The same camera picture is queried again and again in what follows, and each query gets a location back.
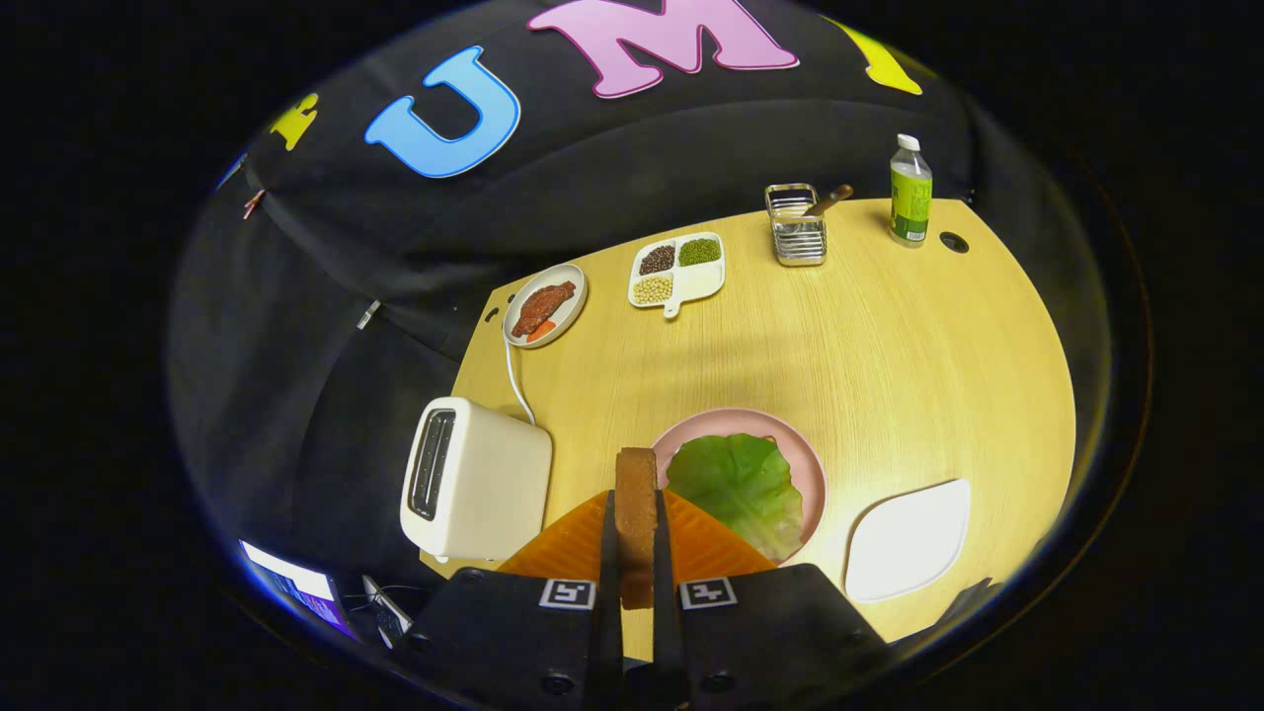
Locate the metal wire holder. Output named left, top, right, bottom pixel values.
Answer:
left=763, top=183, right=829, bottom=269

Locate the black backdrop cloth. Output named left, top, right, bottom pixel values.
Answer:
left=166, top=0, right=1117, bottom=633

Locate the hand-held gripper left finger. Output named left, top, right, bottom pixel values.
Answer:
left=405, top=487, right=625, bottom=711

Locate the white divided tray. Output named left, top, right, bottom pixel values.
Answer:
left=627, top=231, right=727, bottom=320

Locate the wooden spoon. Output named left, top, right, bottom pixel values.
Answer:
left=802, top=184, right=855, bottom=218

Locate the lit computer monitor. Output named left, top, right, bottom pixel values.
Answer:
left=239, top=538, right=352, bottom=633

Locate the green label drink bottle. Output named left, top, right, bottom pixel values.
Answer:
left=889, top=133, right=934, bottom=249

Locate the white leaf-shaped plate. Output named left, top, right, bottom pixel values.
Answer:
left=844, top=478, right=974, bottom=604

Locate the brown meat slice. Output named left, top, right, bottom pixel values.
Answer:
left=511, top=280, right=578, bottom=339

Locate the white toaster cable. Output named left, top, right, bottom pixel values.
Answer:
left=504, top=339, right=539, bottom=428

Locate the pink round plate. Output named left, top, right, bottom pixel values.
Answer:
left=650, top=407, right=828, bottom=566

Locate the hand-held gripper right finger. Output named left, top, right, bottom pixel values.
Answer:
left=652, top=489, right=890, bottom=711

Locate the cream white toaster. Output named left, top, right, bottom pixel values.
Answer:
left=399, top=396, right=554, bottom=564

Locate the toasted bread slice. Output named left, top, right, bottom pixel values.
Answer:
left=614, top=447, right=661, bottom=611

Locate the small round grey plate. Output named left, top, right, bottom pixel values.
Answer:
left=502, top=263, right=590, bottom=350

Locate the green lettuce leaf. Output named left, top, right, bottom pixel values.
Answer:
left=666, top=433, right=806, bottom=564

